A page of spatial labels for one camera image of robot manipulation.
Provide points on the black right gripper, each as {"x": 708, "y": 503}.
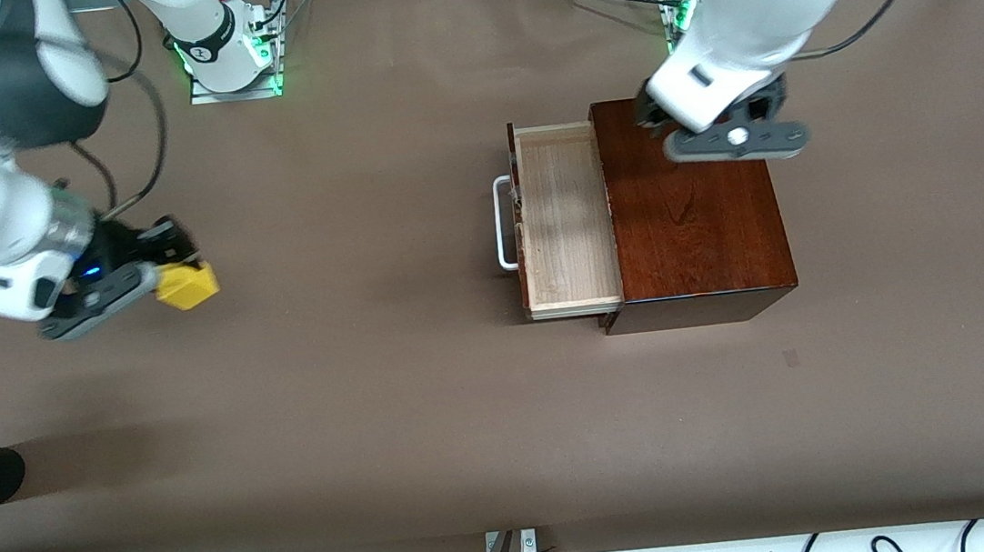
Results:
{"x": 121, "y": 243}

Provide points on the yellow cube block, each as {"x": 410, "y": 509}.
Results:
{"x": 187, "y": 288}

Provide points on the dark wooden drawer cabinet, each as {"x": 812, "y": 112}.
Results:
{"x": 696, "y": 218}

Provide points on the brown paper table cover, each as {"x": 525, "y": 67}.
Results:
{"x": 379, "y": 416}

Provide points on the silver bracket plate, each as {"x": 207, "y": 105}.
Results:
{"x": 529, "y": 542}

